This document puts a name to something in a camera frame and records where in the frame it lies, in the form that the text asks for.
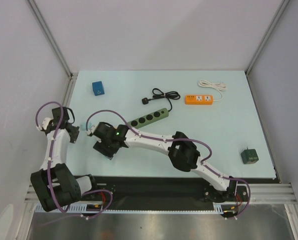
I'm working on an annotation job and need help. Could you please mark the orange power strip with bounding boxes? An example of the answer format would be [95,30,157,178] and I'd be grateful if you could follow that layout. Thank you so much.
[185,94,214,105]

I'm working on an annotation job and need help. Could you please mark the dark green cube socket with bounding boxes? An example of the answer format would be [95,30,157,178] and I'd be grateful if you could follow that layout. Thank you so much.
[241,148,259,165]

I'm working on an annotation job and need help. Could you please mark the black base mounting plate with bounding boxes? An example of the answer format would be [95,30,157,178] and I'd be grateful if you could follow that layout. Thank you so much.
[82,176,249,211]

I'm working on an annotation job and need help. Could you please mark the small teal charger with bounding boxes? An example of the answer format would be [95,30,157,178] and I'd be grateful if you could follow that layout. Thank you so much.
[79,123,86,131]

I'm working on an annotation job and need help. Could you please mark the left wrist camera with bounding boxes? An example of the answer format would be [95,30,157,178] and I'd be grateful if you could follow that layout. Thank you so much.
[36,117,53,132]

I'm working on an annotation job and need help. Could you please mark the green power strip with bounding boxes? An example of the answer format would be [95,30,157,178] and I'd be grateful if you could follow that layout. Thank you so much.
[128,108,169,129]

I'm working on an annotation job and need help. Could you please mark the white slotted cable duct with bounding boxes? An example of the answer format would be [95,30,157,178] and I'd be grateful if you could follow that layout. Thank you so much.
[35,202,239,215]

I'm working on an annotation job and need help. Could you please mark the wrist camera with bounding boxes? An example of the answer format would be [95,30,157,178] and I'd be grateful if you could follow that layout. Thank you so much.
[86,124,98,137]
[36,117,53,132]

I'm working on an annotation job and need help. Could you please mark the black power strip cord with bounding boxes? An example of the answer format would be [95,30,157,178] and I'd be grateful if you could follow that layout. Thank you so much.
[141,87,181,112]

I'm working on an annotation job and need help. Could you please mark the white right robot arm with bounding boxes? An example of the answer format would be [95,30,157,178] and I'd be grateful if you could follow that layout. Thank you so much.
[87,122,238,203]

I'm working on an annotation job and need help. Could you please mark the aluminium frame rail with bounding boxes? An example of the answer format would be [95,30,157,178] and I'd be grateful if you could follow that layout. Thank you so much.
[25,72,78,202]

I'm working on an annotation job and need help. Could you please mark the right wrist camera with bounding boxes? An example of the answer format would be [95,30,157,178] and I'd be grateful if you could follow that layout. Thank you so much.
[86,124,98,137]

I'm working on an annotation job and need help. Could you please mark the blue cube socket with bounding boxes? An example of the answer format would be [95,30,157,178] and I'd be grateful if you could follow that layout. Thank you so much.
[92,81,105,96]

